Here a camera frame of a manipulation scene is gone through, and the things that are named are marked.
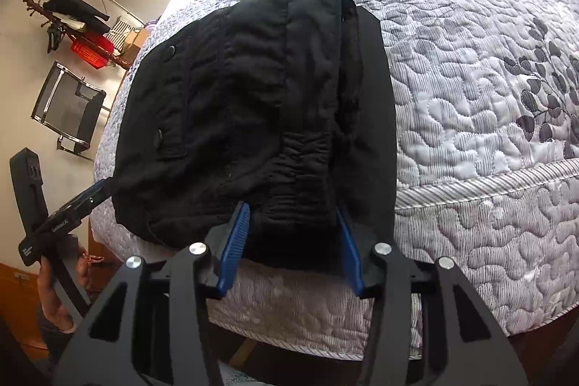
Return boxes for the black mesh chair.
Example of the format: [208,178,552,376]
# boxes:
[31,60,112,163]

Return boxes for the black hanging garment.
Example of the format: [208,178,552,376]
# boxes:
[44,0,110,35]

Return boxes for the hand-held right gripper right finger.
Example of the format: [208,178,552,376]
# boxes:
[335,205,530,386]

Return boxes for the person's left hand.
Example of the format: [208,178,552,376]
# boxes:
[35,246,92,333]

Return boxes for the wooden coat rack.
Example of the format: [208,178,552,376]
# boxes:
[22,0,133,71]

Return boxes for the wooden bed frame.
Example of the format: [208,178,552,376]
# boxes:
[212,334,256,371]

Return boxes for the black pants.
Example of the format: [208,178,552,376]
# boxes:
[111,0,399,273]

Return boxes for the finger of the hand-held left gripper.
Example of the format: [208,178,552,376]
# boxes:
[47,178,115,228]

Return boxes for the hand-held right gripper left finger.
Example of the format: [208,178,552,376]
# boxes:
[52,200,252,386]

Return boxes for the red plastic basket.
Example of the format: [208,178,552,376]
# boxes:
[70,32,115,71]

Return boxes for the grey patterned quilt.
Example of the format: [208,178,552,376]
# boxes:
[93,0,579,362]

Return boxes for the cardboard box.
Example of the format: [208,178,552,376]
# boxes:
[120,29,149,60]

